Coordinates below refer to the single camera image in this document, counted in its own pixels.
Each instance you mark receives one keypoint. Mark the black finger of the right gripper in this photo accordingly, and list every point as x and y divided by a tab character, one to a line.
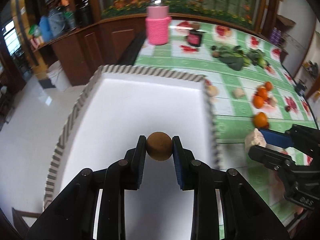
271	159

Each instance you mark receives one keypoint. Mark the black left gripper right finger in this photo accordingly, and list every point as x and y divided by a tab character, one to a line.
194	175

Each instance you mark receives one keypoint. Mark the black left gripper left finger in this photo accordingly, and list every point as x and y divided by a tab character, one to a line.
125	174

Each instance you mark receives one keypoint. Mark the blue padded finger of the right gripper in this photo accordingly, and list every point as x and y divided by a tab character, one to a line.
282	140

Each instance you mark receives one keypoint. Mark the beige sugarcane chunk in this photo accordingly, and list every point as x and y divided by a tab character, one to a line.
212	91
238	93
254	138

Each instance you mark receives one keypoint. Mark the orange tangerine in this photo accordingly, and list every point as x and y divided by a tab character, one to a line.
260	120
258	102
262	92
268	85

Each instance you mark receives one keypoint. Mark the brown round longan fruit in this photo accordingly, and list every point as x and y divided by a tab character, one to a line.
159	146

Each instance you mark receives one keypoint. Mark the green fruit print tablecloth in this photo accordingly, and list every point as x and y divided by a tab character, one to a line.
233	117

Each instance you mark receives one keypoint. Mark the white tray with striped rim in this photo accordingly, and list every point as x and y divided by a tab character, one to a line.
118	105

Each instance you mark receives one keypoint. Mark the green bok choy right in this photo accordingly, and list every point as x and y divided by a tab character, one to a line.
257	58

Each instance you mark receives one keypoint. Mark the green bok choy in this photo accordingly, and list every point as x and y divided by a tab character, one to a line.
234	57
257	58

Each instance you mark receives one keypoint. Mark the green bok choy left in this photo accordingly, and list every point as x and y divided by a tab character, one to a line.
234	57

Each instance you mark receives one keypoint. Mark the small brown kiwi fruit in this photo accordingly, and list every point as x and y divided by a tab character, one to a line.
215	54

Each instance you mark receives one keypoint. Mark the purple bottles on shelf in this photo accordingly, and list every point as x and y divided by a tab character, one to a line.
275	36

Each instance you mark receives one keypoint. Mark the wooden chair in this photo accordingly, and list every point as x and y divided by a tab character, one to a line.
23	221

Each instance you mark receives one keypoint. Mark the white plastic bucket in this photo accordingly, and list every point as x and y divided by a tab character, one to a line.
58	77

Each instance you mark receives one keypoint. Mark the small black red jar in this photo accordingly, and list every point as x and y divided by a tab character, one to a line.
194	38

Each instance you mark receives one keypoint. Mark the wooden cabinet counter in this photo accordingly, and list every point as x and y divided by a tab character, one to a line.
83	50

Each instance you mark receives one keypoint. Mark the pink knitted sleeve bottle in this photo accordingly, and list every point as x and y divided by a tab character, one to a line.
157	22

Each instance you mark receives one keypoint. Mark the grey thermos kettle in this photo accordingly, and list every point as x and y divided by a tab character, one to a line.
56	21

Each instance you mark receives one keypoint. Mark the blue water jug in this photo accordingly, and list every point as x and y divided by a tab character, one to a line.
44	26

